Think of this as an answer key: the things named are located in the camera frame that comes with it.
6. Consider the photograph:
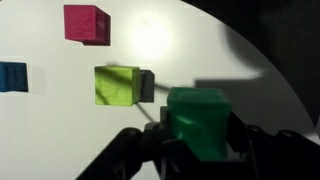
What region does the blue block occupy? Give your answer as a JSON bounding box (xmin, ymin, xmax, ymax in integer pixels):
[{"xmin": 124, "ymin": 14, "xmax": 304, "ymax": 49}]
[{"xmin": 0, "ymin": 61, "xmax": 30, "ymax": 94}]

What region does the lime green block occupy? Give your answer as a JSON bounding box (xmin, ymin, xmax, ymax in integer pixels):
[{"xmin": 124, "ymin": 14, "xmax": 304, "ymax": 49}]
[{"xmin": 94, "ymin": 65, "xmax": 141, "ymax": 108}]

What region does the pink block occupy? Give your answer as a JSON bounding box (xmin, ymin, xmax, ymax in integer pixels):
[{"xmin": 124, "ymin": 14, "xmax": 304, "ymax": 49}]
[{"xmin": 63, "ymin": 4, "xmax": 112, "ymax": 47}]

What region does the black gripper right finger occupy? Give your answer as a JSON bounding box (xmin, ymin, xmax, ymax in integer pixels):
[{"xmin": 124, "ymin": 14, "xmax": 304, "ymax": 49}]
[{"xmin": 226, "ymin": 111, "xmax": 320, "ymax": 180}]

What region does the grey block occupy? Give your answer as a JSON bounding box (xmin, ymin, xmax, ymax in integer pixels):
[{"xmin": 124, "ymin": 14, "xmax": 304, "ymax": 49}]
[{"xmin": 137, "ymin": 69, "xmax": 156, "ymax": 104}]

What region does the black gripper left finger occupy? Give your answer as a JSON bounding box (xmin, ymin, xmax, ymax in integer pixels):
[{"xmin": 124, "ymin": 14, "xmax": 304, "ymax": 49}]
[{"xmin": 75, "ymin": 105, "xmax": 201, "ymax": 180}]

